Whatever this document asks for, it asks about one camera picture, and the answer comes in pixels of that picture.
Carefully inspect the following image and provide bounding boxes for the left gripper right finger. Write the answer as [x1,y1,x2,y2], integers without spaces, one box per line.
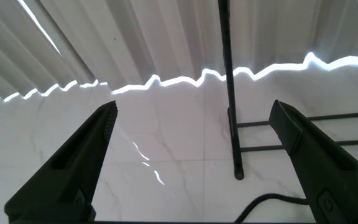
[268,99,358,223]

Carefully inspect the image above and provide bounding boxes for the black cable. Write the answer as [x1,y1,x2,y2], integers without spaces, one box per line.
[234,192,310,223]

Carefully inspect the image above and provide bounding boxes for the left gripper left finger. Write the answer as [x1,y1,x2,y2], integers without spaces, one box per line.
[4,100,119,223]

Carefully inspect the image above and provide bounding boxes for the black clothes rack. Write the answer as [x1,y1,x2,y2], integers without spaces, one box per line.
[218,0,358,181]

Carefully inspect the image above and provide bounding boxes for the white curtain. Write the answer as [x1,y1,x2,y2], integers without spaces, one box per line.
[0,0,358,104]

